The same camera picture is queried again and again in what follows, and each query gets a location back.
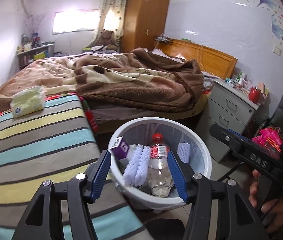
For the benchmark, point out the green tissue pack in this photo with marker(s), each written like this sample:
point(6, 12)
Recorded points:
point(28, 101)

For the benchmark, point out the wooden bed headboard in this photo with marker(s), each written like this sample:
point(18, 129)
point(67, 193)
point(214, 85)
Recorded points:
point(210, 60)

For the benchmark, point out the wall power socket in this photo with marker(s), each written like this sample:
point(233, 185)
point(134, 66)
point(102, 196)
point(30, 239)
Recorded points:
point(277, 50)

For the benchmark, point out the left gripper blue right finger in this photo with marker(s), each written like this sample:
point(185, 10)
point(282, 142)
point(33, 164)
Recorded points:
point(182, 174)

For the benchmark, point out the brown beige blanket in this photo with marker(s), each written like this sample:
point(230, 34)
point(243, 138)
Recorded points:
point(138, 79)

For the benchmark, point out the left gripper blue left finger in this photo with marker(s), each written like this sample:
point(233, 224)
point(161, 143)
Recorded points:
point(97, 176)

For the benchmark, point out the white foam net sleeve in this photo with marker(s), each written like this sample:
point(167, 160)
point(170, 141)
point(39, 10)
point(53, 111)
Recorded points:
point(183, 151)
point(136, 170)

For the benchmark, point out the white purple medicine box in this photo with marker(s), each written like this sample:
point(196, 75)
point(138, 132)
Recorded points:
point(120, 148)

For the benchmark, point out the person's right hand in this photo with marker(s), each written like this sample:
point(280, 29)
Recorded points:
point(274, 206)

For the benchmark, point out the grey drawer nightstand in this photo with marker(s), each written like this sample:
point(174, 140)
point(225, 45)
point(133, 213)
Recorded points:
point(229, 108)

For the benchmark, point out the orange wooden wardrobe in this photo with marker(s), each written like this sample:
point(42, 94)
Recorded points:
point(144, 21)

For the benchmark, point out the white mesh trash bin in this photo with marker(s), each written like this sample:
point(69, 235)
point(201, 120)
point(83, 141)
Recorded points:
point(140, 131)

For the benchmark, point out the striped colourful table cloth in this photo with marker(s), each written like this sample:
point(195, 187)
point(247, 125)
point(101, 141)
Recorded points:
point(55, 143)

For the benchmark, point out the red jar on nightstand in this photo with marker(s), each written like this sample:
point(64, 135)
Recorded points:
point(254, 95)

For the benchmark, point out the brown teddy bear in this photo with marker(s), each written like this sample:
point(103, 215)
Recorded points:
point(106, 38)

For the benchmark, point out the clear bottle red cap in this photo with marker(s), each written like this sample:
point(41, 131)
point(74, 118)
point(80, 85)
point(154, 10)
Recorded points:
point(159, 178)

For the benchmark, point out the patterned window curtain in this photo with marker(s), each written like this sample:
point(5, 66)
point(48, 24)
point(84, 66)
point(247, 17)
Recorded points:
point(117, 15)

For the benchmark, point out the cluttered wall shelf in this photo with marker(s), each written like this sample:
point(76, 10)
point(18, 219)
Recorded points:
point(33, 49)

